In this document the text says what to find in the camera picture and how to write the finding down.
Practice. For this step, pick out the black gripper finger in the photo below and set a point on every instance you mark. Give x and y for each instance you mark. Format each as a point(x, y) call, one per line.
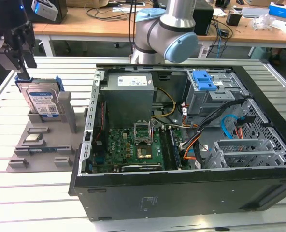
point(18, 60)
point(30, 58)

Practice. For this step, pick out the hard disk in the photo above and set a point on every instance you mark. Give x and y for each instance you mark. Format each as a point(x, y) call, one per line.
point(40, 101)

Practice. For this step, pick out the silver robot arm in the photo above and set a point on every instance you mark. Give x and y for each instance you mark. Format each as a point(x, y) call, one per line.
point(157, 31)

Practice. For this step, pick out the metal disk bay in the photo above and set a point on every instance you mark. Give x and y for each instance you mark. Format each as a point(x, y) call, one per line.
point(232, 145)

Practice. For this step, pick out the large black box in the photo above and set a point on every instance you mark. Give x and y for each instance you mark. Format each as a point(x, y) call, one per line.
point(62, 12)

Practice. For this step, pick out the wooden desk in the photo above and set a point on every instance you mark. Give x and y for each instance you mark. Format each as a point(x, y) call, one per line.
point(90, 27)

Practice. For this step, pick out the silver CPU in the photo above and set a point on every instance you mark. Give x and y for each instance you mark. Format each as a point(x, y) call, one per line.
point(33, 138)

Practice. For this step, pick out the black case fan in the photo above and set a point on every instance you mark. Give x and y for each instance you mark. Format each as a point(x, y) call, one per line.
point(104, 116)

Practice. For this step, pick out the grey power supply unit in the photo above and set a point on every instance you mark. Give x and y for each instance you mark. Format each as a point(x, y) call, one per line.
point(126, 101)

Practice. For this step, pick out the grey parts rack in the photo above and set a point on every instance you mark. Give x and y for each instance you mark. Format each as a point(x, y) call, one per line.
point(44, 164)

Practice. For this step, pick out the green motherboard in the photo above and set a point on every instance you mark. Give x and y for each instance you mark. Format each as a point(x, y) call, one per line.
point(118, 145)

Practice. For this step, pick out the CPU socket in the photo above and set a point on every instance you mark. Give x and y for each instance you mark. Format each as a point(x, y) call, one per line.
point(143, 153)

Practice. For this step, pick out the black graphics card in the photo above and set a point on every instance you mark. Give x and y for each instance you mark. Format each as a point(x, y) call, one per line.
point(143, 167)

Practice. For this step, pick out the blue plastic drive latch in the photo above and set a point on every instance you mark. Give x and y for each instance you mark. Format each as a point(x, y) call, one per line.
point(201, 82)

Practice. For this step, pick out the dark installed RAM stick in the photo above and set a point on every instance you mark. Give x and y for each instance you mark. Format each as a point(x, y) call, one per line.
point(176, 152)

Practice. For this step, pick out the black computer tower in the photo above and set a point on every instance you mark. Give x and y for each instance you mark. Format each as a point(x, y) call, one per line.
point(203, 21)

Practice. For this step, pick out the grey metal drive cage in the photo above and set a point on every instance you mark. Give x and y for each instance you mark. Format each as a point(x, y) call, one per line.
point(205, 101)

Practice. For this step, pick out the black open PC case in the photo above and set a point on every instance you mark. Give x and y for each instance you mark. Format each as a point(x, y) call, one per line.
point(181, 198)

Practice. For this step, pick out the small black box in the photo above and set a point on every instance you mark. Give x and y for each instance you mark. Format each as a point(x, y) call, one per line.
point(233, 19)

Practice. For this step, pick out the clear plastic wrap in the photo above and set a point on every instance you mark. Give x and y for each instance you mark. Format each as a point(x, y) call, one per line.
point(262, 21)

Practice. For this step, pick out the white flat box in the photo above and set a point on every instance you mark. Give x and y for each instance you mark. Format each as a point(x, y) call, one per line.
point(281, 26)

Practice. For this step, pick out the blue and white box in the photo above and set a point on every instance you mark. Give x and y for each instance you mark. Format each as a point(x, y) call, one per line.
point(281, 10)

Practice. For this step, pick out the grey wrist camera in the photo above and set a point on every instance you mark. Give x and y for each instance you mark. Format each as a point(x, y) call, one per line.
point(3, 56)

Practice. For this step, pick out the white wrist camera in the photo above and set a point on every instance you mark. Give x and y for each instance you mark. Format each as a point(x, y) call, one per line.
point(45, 10)

